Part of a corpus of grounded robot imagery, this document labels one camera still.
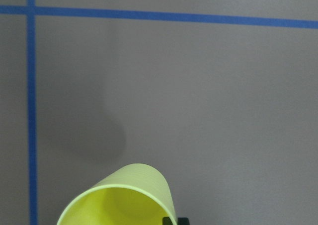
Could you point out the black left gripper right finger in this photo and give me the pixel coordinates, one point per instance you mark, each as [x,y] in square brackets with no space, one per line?
[183,221]

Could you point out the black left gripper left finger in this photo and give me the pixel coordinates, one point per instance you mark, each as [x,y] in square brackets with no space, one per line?
[168,221]

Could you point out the yellow plastic cup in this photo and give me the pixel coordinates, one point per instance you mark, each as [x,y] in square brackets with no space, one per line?
[136,194]

